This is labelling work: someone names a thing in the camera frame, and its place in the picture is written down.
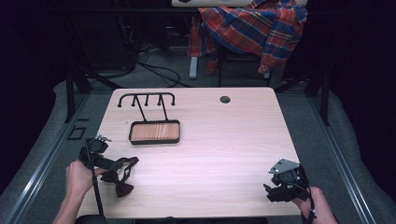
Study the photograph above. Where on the black metal stand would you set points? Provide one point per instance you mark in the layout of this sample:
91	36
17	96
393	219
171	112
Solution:
320	93
77	87

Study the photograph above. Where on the dark brown bow tie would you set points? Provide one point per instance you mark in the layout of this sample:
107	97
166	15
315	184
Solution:
122	186

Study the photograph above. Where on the black hook rack, wooden tray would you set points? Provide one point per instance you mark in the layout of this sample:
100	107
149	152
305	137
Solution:
154	132

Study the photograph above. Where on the person's right hand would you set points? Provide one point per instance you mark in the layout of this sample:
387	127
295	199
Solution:
313	202

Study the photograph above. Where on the red blue plaid shirt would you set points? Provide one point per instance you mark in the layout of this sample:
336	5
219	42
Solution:
258	28

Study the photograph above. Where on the person's left hand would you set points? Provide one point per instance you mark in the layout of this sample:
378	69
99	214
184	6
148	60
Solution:
80	179

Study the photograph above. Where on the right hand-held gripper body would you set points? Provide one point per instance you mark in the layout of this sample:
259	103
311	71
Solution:
289	181

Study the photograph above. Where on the white table leg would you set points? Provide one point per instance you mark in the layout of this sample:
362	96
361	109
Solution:
193	67

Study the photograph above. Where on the aluminium floor rail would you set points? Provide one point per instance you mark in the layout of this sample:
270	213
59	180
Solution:
34	174
342	161

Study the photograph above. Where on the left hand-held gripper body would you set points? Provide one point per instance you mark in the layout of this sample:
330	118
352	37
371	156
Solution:
99	160

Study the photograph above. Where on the black chair frame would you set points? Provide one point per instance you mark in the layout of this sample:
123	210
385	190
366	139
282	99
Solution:
236	62

